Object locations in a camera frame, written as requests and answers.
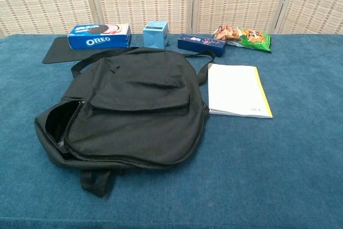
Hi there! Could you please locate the white notebook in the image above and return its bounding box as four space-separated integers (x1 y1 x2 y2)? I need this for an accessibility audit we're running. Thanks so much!
207 63 273 119

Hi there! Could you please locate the orange and green snack bag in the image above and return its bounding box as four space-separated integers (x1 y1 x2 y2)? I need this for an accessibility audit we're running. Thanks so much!
213 24 272 53

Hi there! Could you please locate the blue Oreo cookie box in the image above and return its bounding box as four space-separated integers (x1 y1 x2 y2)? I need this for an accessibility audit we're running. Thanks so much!
67 23 132 50

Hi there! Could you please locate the blue table cloth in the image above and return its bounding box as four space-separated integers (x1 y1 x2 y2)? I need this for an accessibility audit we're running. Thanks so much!
0 33 343 229

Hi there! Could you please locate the black flat mat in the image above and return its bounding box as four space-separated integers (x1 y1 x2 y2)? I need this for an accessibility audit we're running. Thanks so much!
42 36 135 65

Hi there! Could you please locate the long dark blue box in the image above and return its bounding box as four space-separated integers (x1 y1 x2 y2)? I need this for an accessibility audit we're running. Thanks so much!
177 33 228 58

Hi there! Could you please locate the small light blue box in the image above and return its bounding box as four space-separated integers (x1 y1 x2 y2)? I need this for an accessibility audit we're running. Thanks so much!
143 20 170 49

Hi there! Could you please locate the black fabric backpack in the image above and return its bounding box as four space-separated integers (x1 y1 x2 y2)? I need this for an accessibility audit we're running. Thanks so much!
34 46 217 198

